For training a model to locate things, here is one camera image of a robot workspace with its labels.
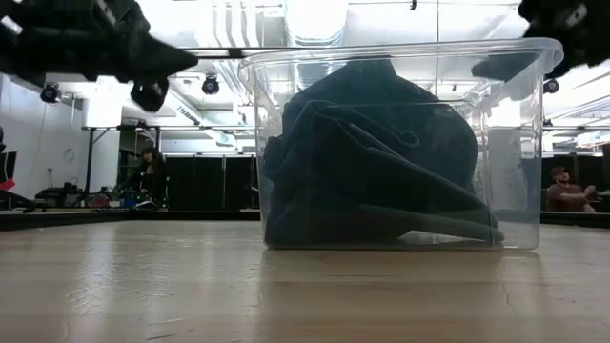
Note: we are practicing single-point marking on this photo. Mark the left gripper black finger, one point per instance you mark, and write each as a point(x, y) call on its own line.
point(150, 95)
point(162, 59)

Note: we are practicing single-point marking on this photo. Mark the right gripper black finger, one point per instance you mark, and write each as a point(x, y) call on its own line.
point(510, 66)

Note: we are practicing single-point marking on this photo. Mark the black ceiling spotlight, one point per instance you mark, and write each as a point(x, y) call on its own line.
point(551, 86)
point(210, 86)
point(50, 93)

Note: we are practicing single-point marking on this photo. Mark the clear plastic bin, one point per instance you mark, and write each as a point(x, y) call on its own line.
point(524, 143)

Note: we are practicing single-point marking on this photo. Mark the seated person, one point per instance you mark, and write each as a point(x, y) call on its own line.
point(564, 195)

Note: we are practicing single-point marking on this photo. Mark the black overhead frame bar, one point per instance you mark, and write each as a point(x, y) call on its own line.
point(214, 52)

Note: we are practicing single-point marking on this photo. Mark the black background gantry frame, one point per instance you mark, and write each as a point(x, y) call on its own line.
point(89, 162)

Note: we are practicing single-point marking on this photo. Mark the black partition wall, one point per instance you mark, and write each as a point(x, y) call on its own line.
point(205, 183)

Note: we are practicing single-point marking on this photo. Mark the black table edge rail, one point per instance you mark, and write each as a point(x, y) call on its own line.
point(71, 220)

